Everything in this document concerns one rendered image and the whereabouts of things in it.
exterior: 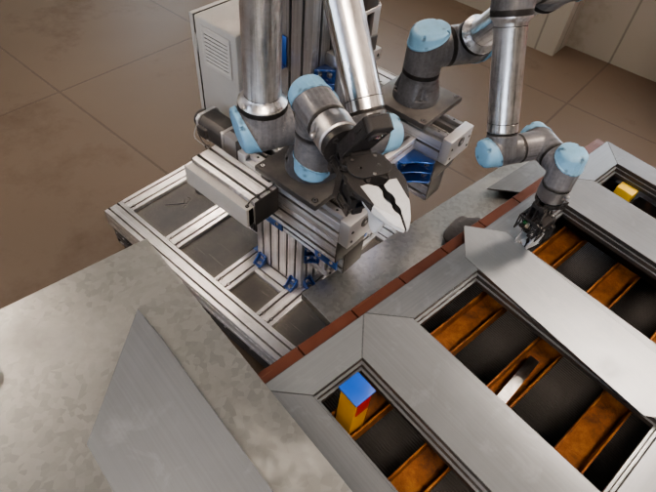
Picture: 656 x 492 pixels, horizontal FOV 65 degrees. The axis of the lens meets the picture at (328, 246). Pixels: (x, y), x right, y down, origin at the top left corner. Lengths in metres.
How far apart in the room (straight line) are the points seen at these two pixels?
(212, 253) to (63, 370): 1.30
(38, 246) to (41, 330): 1.68
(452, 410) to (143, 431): 0.67
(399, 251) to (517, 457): 0.76
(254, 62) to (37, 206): 2.07
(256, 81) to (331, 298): 0.71
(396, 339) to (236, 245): 1.18
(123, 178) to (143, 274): 1.90
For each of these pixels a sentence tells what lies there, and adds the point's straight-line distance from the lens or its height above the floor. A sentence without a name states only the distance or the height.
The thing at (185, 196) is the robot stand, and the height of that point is 0.21.
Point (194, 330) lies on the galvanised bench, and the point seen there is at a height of 1.05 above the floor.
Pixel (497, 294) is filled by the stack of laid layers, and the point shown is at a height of 0.83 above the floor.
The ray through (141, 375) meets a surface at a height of 1.07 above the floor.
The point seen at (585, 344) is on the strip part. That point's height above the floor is 0.85.
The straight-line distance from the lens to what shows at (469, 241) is 1.58.
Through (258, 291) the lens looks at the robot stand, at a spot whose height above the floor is 0.21.
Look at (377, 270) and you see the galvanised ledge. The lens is 1.66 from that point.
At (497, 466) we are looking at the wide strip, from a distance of 1.25.
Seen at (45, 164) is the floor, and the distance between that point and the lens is 3.28.
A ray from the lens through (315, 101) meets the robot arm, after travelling 0.90.
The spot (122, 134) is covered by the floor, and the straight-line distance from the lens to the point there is 3.37.
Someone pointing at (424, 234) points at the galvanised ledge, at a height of 0.68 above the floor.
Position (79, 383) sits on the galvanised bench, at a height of 1.05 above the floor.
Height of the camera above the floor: 1.96
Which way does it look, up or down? 49 degrees down
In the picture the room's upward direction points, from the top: 6 degrees clockwise
